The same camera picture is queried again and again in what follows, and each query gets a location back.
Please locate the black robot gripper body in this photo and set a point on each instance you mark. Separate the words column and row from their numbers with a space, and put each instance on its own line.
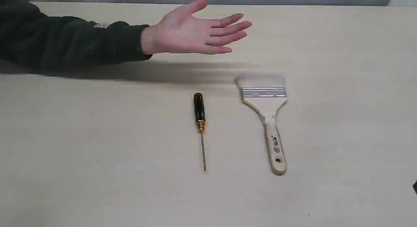
column 415, row 187

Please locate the wide wooden paint brush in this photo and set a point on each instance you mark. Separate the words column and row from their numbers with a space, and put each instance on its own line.
column 266, row 95

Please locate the dark green sleeved forearm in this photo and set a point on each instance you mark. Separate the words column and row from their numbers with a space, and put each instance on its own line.
column 32, row 39

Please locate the black gold precision screwdriver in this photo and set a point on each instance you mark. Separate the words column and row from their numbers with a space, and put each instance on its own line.
column 199, row 112

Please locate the open bare human hand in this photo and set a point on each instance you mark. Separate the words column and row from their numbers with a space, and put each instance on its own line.
column 180, row 32

